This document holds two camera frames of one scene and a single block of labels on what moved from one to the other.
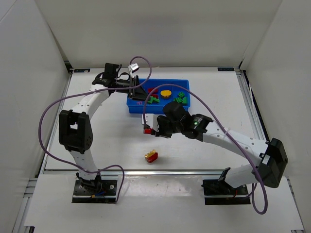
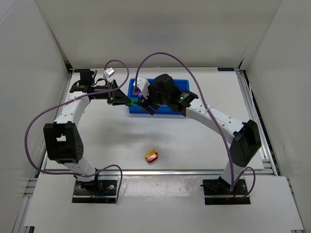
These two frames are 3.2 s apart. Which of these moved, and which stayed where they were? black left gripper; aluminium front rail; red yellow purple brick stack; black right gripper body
Moved: black right gripper body; black left gripper
Stayed: aluminium front rail; red yellow purple brick stack
